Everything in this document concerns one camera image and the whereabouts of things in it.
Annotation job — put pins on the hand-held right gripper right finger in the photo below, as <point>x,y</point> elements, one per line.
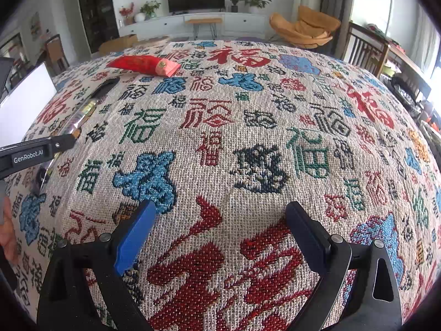
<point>308,234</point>

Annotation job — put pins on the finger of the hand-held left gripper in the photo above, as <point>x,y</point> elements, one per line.
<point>63,143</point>

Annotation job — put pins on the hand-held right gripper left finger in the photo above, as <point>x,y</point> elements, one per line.
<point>132,238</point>

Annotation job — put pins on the dark foil snack packet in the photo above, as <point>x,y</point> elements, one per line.
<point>84,113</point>

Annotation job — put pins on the person's left hand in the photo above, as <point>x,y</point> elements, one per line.
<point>8,234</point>

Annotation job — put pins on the silver foil snack packet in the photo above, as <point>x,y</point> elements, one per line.
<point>40,179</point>

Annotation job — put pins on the white panel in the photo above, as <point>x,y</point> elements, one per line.
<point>27,103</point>

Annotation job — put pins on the wooden dining chair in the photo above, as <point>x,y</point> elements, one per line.
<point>57,51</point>

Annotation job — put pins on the red snack packet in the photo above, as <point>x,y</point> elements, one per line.
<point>137,63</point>

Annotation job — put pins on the cardboard box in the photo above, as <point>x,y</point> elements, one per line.
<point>117,44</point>

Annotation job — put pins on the printed woven blanket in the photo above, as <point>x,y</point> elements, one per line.
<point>227,138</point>

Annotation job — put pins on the black display shelf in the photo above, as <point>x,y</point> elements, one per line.
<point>98,10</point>

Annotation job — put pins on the red flower arrangement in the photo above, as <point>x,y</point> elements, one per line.
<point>126,12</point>

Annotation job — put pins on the white round vase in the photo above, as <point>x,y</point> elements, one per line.
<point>139,17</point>

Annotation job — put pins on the green plant in glass vase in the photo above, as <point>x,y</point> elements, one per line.
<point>150,8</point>

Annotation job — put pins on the wooden stool with metal legs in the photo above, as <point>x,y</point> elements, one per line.
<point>203,21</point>

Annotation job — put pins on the cluttered wooden table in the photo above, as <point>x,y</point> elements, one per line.
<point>406,72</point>

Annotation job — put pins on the dark wooden chair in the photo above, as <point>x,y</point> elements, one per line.
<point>365,46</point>

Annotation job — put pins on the orange lounge chair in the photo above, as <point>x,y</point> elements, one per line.
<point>303,27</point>

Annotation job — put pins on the white television cabinet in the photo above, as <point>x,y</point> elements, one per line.
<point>241,22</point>

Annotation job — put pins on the small plant in dark pot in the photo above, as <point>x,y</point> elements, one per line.
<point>234,5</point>

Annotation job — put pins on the window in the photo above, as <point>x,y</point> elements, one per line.
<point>430,51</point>

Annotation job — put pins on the grey curtain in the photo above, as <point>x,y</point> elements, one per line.
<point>330,3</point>

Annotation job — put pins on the large green potted plant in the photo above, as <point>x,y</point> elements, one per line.
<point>255,1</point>

